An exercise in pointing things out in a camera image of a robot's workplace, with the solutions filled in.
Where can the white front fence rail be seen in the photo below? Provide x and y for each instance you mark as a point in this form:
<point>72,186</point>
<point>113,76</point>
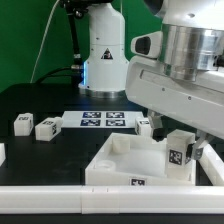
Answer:
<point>111,199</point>

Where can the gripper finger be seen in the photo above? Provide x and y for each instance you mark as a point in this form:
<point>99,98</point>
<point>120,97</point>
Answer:
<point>156,125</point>
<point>195,150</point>

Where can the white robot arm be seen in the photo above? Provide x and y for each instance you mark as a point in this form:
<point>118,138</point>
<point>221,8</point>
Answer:
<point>177,71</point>

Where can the white sheet with markers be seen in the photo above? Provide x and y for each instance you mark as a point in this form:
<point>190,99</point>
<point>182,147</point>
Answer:
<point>100,119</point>

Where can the white right fence rail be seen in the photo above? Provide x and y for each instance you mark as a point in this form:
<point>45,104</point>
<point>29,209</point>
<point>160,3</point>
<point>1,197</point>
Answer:
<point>213,166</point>

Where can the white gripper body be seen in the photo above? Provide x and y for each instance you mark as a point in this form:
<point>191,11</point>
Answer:
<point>199,104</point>

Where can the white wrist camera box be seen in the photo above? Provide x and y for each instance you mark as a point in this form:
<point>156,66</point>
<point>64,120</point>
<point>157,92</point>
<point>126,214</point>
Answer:
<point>148,45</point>

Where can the white left fence rail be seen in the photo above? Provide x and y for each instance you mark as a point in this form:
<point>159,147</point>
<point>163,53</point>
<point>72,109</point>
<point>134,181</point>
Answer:
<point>2,153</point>

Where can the white fence rail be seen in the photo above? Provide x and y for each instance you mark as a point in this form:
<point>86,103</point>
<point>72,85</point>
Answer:
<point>111,199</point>
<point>213,166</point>
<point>2,153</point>

